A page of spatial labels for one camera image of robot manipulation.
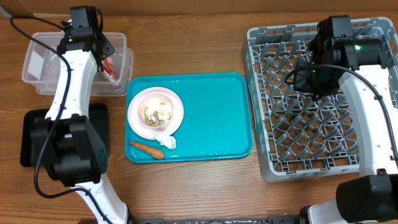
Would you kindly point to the grey dish rack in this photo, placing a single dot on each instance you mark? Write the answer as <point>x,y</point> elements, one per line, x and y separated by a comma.
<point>301,135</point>

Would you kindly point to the pink plate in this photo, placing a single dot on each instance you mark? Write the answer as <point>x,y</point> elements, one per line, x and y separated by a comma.
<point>146,132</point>

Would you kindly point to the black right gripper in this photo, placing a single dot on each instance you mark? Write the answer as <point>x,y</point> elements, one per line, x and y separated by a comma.
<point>301,73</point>

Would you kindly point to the orange carrot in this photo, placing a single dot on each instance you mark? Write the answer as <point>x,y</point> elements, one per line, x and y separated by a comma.
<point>155,153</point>

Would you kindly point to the black tray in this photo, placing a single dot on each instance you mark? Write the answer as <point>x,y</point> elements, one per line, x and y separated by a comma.
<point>99,118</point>

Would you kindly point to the red foil snack wrapper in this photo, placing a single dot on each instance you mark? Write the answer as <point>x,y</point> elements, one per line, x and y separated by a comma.
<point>109,71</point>

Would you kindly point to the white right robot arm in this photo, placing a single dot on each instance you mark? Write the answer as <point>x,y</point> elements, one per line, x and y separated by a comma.
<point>372,197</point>

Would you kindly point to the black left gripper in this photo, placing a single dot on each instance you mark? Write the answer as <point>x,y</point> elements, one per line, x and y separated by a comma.
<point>109,48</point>

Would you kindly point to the clear plastic bin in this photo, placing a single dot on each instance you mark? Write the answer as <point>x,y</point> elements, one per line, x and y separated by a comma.
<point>42,69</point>

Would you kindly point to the teal plastic tray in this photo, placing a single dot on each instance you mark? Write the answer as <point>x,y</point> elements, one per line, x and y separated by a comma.
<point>216,123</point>

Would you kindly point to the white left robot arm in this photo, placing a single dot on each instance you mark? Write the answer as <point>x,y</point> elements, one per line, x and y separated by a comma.
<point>70,149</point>

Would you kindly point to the white tissue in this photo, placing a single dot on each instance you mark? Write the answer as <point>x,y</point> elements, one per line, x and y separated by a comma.
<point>165,140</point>

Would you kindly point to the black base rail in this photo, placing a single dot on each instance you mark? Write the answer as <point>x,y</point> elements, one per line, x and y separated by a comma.
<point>273,219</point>

